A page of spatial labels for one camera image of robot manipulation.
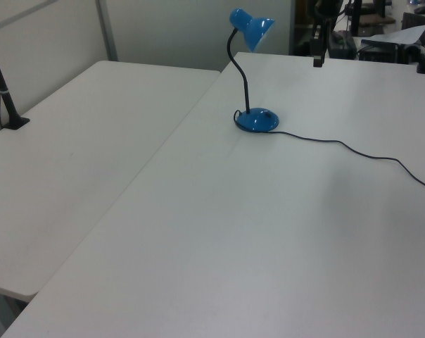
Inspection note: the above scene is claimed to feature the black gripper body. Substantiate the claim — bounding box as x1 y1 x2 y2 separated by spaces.
310 33 328 59

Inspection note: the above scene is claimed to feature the blue gooseneck desk lamp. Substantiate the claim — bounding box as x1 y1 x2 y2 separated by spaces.
228 7 280 134

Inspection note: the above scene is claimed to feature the dark equipment with green parts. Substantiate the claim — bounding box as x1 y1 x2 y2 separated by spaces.
329 30 358 59

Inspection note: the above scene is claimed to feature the black background monitor stand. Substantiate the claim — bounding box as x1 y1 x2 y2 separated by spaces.
349 0 363 36

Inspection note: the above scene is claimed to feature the dark background desk unit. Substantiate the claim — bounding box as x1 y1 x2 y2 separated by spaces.
358 38 425 65

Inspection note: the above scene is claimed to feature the white paper sheet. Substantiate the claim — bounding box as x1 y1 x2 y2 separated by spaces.
367 25 425 46

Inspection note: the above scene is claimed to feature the black office chair back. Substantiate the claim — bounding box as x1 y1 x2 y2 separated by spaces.
401 12 425 31

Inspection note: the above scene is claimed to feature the black pole with white tie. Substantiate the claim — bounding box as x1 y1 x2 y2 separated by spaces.
0 31 31 131

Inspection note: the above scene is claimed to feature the black lamp power cable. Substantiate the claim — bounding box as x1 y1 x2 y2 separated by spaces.
232 109 425 194

